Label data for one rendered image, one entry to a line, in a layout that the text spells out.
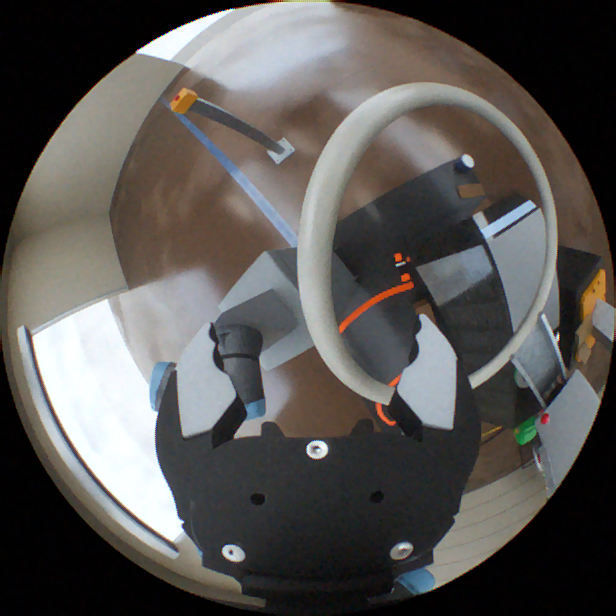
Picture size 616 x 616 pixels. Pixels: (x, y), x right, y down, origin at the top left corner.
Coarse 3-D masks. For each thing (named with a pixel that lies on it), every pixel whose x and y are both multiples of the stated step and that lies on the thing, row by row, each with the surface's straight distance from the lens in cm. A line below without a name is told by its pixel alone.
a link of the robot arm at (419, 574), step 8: (424, 568) 28; (408, 576) 27; (416, 576) 27; (424, 576) 27; (432, 576) 29; (400, 584) 26; (408, 584) 26; (416, 584) 27; (424, 584) 28; (432, 584) 29; (392, 592) 26; (400, 592) 26; (408, 592) 26; (416, 592) 27; (376, 600) 25; (384, 600) 25
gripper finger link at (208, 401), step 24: (216, 336) 13; (192, 360) 10; (216, 360) 10; (192, 384) 9; (216, 384) 9; (192, 408) 8; (216, 408) 8; (240, 408) 8; (192, 432) 8; (216, 432) 8
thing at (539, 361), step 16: (544, 320) 49; (512, 336) 50; (528, 336) 53; (544, 336) 59; (528, 352) 56; (544, 352) 63; (528, 368) 61; (544, 368) 68; (560, 368) 71; (544, 384) 75
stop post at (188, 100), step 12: (180, 96) 121; (192, 96) 117; (180, 108) 118; (192, 108) 123; (204, 108) 125; (216, 108) 128; (216, 120) 132; (228, 120) 136; (240, 120) 140; (240, 132) 146; (252, 132) 151; (264, 144) 165; (276, 144) 172; (288, 144) 185; (276, 156) 186
